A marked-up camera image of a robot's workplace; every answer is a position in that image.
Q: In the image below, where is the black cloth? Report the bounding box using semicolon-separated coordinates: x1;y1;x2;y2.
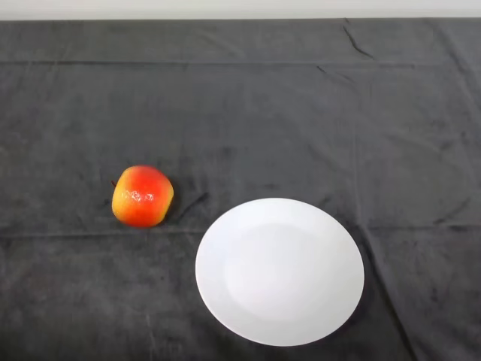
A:
0;17;481;361

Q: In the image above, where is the red yellow apple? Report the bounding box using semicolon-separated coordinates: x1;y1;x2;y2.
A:
110;165;175;229

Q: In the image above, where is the round white plate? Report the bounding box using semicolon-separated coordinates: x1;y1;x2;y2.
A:
195;197;366;347

